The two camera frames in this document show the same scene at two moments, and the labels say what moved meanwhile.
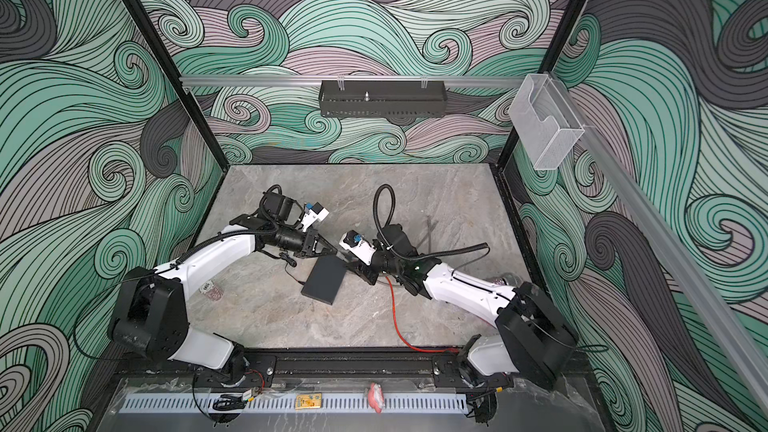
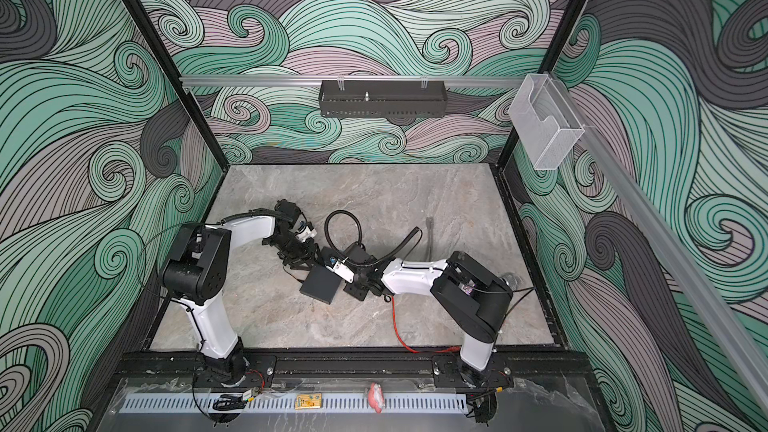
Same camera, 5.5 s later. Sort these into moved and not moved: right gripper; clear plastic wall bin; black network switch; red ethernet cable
Moved: right gripper
Not moved: red ethernet cable; clear plastic wall bin; black network switch
